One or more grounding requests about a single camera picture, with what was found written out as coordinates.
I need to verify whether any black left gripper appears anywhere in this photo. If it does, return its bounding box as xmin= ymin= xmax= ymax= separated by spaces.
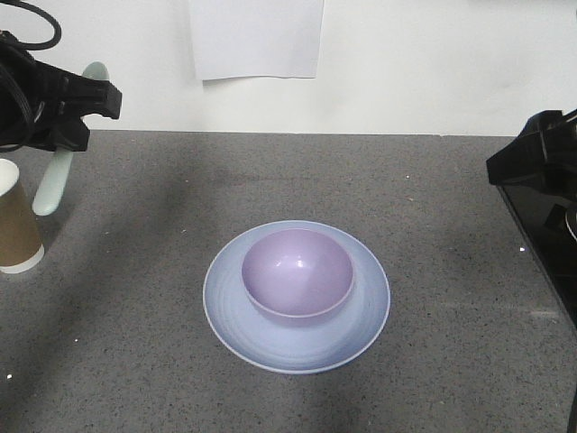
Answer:
xmin=1 ymin=32 xmax=123 ymax=152

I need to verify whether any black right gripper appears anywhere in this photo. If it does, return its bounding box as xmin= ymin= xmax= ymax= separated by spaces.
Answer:
xmin=486 ymin=110 xmax=576 ymax=201

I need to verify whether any mint green plastic spoon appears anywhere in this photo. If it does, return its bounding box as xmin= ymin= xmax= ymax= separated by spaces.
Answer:
xmin=32 ymin=61 xmax=114 ymax=217

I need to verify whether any purple plastic bowl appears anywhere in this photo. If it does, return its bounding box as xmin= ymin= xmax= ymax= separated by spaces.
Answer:
xmin=241 ymin=228 xmax=355 ymax=326

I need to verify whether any brown paper cup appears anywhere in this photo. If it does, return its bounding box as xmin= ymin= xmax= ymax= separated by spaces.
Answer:
xmin=1 ymin=159 xmax=45 ymax=274

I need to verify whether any light blue round plate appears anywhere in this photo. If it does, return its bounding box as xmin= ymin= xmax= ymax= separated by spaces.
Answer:
xmin=203 ymin=220 xmax=391 ymax=374

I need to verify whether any black induction cooktop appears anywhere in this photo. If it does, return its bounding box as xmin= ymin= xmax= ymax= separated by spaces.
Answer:
xmin=498 ymin=186 xmax=576 ymax=322

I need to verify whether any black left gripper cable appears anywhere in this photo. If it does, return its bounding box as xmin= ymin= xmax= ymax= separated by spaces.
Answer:
xmin=0 ymin=0 xmax=62 ymax=152

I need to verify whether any white paper sheet on wall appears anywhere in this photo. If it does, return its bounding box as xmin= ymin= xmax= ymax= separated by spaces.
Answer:
xmin=189 ymin=0 xmax=325 ymax=81

